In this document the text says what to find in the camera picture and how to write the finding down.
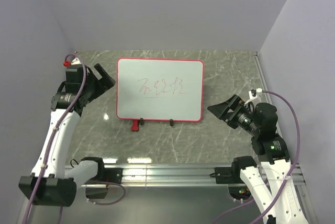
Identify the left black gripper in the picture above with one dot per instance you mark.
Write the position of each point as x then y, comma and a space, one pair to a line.
106, 81

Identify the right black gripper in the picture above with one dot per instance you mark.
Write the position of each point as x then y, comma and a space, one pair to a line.
235, 103

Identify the red framed whiteboard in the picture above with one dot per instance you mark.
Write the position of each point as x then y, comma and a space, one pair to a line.
160, 89

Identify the red whiteboard eraser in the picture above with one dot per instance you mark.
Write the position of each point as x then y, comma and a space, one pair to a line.
135, 125

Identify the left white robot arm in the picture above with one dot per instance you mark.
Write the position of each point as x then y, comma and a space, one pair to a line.
49, 184

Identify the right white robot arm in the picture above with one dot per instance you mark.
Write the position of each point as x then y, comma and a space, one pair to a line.
270, 183

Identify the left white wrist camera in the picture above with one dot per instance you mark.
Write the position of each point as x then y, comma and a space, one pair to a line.
76, 61

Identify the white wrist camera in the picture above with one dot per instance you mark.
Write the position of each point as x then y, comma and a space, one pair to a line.
254, 94
76, 61

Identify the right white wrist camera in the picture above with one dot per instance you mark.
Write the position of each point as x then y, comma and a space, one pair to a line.
254, 94

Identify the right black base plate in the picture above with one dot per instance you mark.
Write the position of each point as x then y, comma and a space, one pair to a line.
225, 175

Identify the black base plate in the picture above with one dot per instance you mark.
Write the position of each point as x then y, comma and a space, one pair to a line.
225, 175
112, 174

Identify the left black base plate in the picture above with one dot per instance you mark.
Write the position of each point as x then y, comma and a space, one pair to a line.
112, 174

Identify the aluminium front rail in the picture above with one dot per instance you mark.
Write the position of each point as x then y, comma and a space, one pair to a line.
169, 175

